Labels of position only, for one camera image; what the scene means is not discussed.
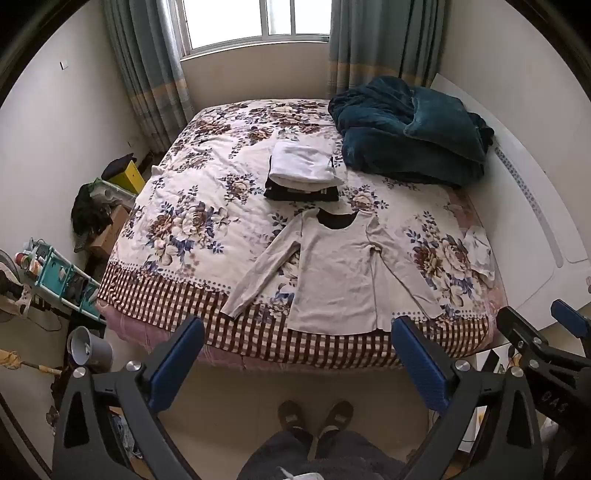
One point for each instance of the small white cloth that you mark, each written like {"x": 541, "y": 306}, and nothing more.
{"x": 478, "y": 251}

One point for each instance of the yellow box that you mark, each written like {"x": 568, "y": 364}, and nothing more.
{"x": 130, "y": 179}

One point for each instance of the black folded garment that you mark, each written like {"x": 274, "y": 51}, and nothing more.
{"x": 295, "y": 194}

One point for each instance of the beige long-sleeve shirt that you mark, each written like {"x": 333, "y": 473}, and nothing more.
{"x": 346, "y": 277}

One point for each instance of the teal curtain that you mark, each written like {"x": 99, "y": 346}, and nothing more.
{"x": 378, "y": 41}
{"x": 147, "y": 69}

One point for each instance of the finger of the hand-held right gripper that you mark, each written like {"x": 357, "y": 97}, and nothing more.
{"x": 570, "y": 316}
{"x": 512, "y": 323}

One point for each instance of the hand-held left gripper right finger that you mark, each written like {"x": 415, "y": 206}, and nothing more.
{"x": 418, "y": 364}

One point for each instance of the cardboard box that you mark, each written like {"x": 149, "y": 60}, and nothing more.
{"x": 111, "y": 236}

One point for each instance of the person's right shoe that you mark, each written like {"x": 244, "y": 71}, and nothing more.
{"x": 338, "y": 415}

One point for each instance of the teal storage cart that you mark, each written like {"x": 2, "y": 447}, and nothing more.
{"x": 60, "y": 272}

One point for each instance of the floor fan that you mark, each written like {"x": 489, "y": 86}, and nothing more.
{"x": 9, "y": 286}

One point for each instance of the dark cloth pile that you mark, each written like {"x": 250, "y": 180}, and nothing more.
{"x": 90, "y": 212}

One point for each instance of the person's shoe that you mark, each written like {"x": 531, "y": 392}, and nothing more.
{"x": 290, "y": 415}
{"x": 338, "y": 415}

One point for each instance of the window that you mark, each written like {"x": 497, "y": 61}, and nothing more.
{"x": 240, "y": 23}

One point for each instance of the person's legs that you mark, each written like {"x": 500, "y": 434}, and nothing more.
{"x": 323, "y": 457}

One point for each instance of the white headboard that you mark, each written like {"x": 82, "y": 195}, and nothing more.
{"x": 531, "y": 221}

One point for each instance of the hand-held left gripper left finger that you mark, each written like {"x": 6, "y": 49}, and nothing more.
{"x": 178, "y": 357}

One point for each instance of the person's left shoe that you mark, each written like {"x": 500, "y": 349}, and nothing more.
{"x": 290, "y": 415}

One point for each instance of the white folded garment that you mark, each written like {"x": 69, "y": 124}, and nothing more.
{"x": 300, "y": 161}

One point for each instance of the teal plush blanket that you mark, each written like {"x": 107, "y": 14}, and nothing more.
{"x": 392, "y": 124}

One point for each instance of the floral quilt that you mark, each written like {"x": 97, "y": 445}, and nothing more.
{"x": 207, "y": 207}

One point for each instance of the grey waste bin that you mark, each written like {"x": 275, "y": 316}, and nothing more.
{"x": 94, "y": 353}

